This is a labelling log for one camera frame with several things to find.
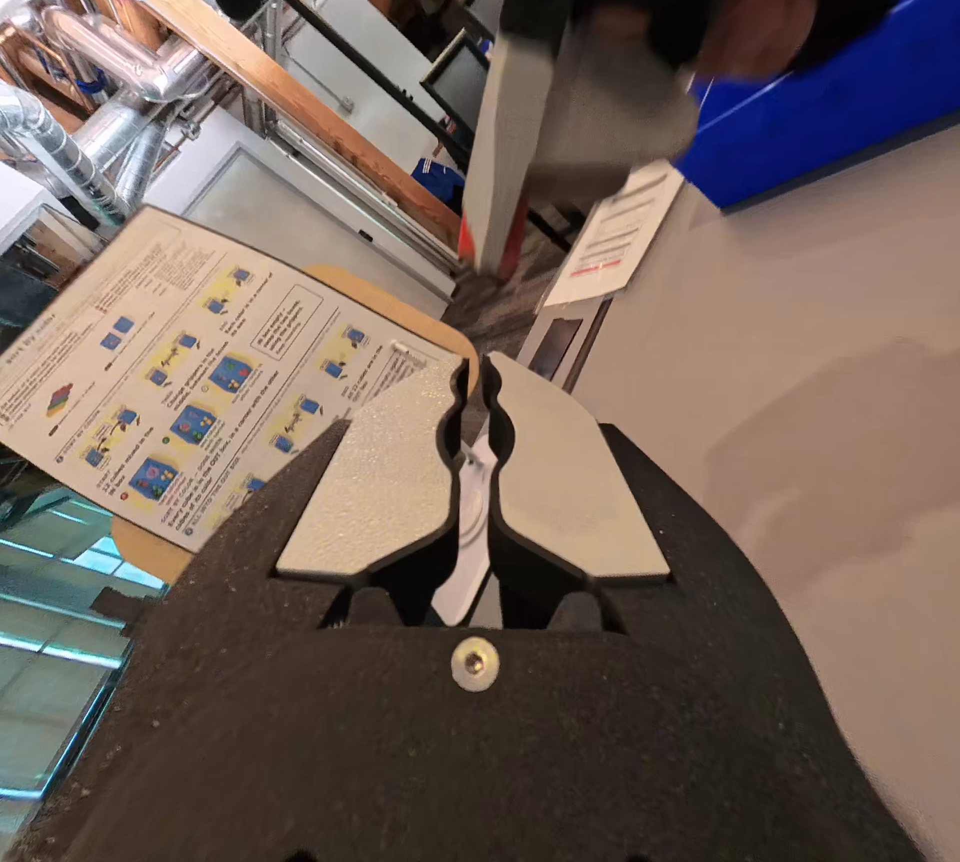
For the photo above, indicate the illustrated instruction sheet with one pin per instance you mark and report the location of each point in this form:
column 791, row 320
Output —
column 187, row 367

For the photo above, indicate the laminated paper sheet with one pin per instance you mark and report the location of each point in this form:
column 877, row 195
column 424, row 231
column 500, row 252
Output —
column 615, row 232

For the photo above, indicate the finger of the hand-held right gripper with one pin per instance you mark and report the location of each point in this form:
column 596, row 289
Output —
column 615, row 112

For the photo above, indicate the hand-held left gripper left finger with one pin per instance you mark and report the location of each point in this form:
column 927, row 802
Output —
column 375, row 487

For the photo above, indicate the silver metal ducts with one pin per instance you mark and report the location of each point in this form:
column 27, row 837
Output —
column 127, row 52

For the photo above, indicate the white post with red base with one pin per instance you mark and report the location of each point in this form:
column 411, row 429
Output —
column 506, row 150

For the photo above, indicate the wooden post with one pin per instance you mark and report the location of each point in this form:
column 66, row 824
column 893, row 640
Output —
column 300, row 97

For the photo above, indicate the blue plastic bin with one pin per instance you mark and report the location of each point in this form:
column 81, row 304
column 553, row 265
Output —
column 825, row 120

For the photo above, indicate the large grid window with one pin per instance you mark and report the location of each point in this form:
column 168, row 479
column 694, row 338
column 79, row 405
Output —
column 52, row 614

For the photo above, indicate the blue jacket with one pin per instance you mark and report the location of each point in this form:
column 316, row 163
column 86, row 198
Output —
column 439, row 184

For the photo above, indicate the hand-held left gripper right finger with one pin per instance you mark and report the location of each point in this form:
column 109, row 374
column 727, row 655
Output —
column 577, row 495

